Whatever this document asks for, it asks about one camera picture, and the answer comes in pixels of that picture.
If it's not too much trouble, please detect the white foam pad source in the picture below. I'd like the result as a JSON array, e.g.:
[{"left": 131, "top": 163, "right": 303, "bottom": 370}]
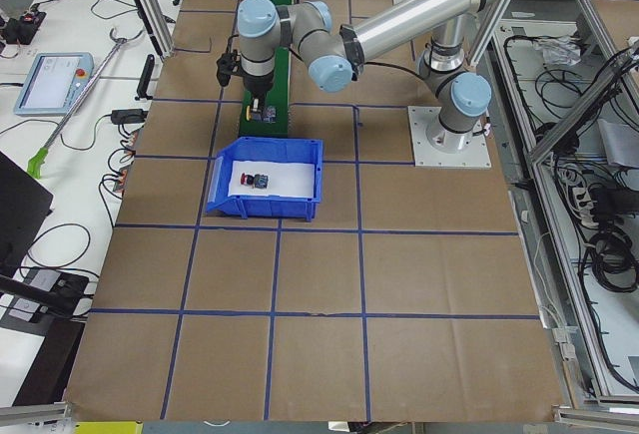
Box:
[{"left": 229, "top": 161, "right": 316, "bottom": 198}]

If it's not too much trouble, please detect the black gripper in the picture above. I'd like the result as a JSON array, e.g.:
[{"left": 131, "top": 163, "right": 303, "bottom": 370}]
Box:
[{"left": 244, "top": 74, "right": 273, "bottom": 118}]

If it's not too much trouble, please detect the black power adapter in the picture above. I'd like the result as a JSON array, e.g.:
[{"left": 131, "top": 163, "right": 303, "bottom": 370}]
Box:
[{"left": 110, "top": 109, "right": 148, "bottom": 125}]

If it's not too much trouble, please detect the blue source bin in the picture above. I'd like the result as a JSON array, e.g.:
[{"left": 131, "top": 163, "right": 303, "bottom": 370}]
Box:
[{"left": 206, "top": 137, "right": 323, "bottom": 221}]

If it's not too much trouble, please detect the silver reacher grabber tool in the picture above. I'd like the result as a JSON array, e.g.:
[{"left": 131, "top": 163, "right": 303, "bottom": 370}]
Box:
[{"left": 26, "top": 28, "right": 145, "bottom": 180}]

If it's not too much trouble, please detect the red mushroom push button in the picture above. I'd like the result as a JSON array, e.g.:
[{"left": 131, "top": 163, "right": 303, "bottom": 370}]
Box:
[{"left": 241, "top": 173, "right": 269, "bottom": 190}]

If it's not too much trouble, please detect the black cable bundle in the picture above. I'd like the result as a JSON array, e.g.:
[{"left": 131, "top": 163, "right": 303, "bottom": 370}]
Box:
[{"left": 578, "top": 223, "right": 639, "bottom": 295}]

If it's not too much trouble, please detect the green conveyor belt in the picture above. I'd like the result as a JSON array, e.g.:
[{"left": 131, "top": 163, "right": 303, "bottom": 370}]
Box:
[{"left": 237, "top": 0, "right": 295, "bottom": 138}]

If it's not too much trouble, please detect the aluminium frame post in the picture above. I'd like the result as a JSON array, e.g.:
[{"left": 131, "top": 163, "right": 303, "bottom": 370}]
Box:
[{"left": 133, "top": 0, "right": 174, "bottom": 60}]

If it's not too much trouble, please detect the blue teach pendant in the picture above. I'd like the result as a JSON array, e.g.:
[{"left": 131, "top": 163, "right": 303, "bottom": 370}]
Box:
[{"left": 13, "top": 52, "right": 94, "bottom": 116}]

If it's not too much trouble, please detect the black monitor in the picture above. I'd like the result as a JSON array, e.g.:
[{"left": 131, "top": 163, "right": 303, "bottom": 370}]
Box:
[{"left": 0, "top": 153, "right": 53, "bottom": 277}]

